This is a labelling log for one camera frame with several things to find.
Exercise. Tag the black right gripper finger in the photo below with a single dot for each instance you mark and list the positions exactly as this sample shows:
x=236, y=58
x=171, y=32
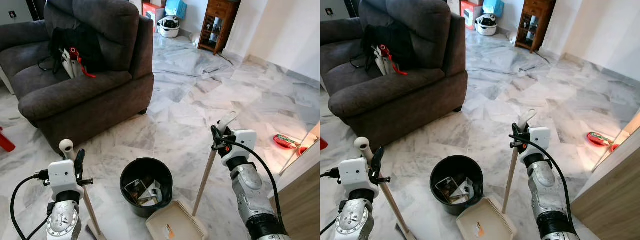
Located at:
x=515, y=129
x=216, y=131

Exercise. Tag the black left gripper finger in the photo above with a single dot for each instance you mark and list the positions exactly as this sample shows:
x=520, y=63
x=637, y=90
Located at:
x=378, y=158
x=80, y=159

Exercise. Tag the black plastic bucket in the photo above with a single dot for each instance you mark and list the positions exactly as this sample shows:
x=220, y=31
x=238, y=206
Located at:
x=441, y=197
x=131, y=200

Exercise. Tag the red plastic object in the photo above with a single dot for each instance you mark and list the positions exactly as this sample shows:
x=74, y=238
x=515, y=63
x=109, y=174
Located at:
x=6, y=141
x=323, y=144

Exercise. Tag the dark grey fabric sofa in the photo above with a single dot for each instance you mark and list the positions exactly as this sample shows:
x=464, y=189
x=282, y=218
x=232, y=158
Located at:
x=75, y=100
x=395, y=95

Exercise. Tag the crumpled paper trash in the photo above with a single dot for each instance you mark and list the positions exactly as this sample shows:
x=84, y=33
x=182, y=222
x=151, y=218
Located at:
x=142, y=192
x=452, y=191

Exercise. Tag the red snack packet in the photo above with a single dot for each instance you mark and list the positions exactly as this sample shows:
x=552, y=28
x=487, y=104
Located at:
x=285, y=141
x=599, y=138

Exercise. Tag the small red container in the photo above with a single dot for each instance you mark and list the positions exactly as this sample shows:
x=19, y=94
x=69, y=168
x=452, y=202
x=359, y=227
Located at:
x=614, y=147
x=302, y=149

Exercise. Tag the light wood partition panel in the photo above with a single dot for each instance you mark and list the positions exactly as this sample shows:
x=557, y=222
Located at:
x=300, y=200
x=612, y=200

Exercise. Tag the white helmet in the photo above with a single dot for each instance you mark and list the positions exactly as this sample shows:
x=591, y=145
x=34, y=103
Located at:
x=168, y=27
x=485, y=25

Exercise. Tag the white furniture leg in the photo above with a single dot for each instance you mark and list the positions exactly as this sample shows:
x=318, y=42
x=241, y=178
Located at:
x=5, y=80

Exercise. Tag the dark wooden cabinet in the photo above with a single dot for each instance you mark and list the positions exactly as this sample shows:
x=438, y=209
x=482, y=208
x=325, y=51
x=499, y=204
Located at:
x=537, y=9
x=220, y=10

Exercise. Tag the red cardboard box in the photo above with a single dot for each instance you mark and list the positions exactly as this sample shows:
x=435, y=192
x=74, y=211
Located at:
x=150, y=15
x=469, y=15

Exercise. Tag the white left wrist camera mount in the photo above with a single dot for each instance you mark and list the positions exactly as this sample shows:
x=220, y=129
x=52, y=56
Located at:
x=62, y=175
x=354, y=172

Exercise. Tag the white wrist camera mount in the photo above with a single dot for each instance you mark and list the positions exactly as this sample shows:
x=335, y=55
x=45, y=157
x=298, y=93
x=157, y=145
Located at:
x=245, y=140
x=62, y=175
x=354, y=172
x=540, y=137

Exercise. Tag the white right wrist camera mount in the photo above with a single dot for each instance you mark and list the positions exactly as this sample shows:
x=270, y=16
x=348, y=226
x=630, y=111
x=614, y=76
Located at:
x=540, y=137
x=245, y=140

